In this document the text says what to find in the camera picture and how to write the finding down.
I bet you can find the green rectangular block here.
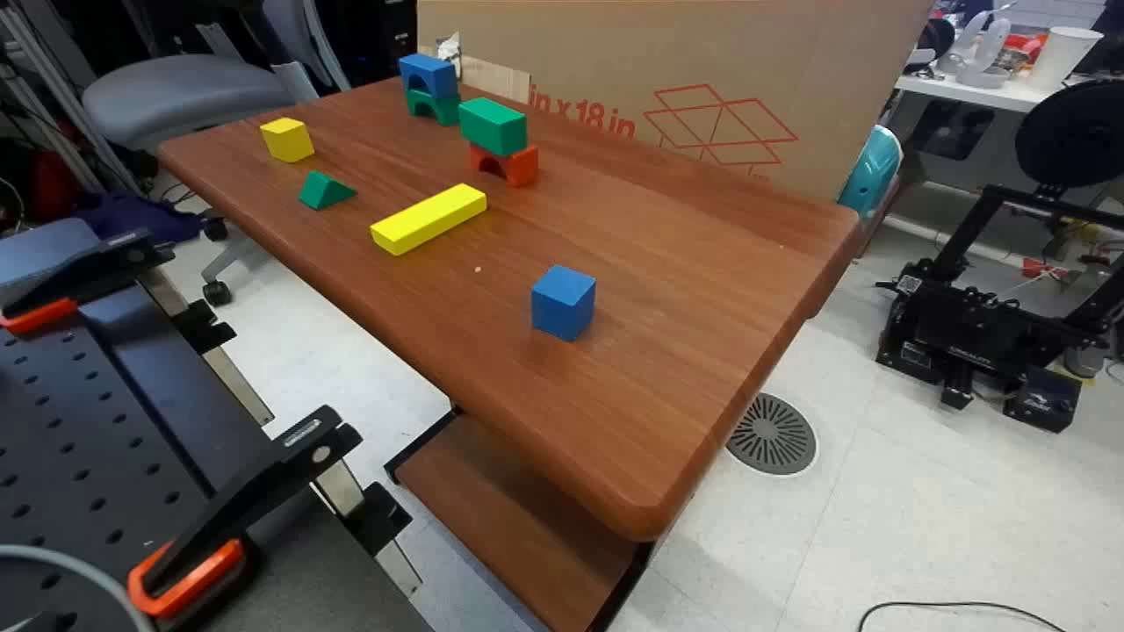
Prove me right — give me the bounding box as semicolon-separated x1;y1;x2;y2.
457;93;530;162

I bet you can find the blue cube block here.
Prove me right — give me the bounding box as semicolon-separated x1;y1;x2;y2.
530;263;601;345

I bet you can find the orange arch block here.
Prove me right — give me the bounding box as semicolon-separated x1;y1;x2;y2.
468;139;543;194

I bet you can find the long yellow block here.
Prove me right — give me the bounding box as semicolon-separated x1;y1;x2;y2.
368;179;492;260

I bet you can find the green arch block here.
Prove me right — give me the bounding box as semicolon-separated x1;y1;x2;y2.
405;84;463;129

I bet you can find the green wedge block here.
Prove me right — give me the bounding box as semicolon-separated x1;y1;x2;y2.
293;169;358;215

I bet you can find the blue arch block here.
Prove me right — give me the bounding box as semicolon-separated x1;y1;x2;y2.
398;50;463;106

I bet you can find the yellow cube block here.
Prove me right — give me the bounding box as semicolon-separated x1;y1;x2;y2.
256;112;318;166

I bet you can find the wooden lower table shelf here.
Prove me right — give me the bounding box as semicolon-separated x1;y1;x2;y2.
385;409;653;632

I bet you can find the round floor drain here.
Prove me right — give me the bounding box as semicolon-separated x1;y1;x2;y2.
722;388;821;477

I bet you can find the large cardboard box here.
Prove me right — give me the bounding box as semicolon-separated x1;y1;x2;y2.
414;0;933;203

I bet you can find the black 3D printer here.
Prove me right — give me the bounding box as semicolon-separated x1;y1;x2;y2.
875;78;1124;436

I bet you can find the dark blue fabric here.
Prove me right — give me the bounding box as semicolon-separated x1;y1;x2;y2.
87;189;220;249

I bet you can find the grey office chair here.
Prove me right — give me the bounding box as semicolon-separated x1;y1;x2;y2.
80;0;355;310

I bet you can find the black perforated mounting table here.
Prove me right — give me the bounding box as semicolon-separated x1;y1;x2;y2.
0;284;435;632

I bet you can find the white background table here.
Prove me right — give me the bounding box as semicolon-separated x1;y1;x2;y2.
892;22;1106;115

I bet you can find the black clamp orange handle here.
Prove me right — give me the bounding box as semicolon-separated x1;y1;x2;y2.
122;404;366;623
0;224;179;345

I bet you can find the black floor cable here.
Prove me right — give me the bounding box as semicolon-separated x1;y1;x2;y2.
852;596;1066;632

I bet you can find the grey cable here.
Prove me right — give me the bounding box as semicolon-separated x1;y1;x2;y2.
0;539;155;632

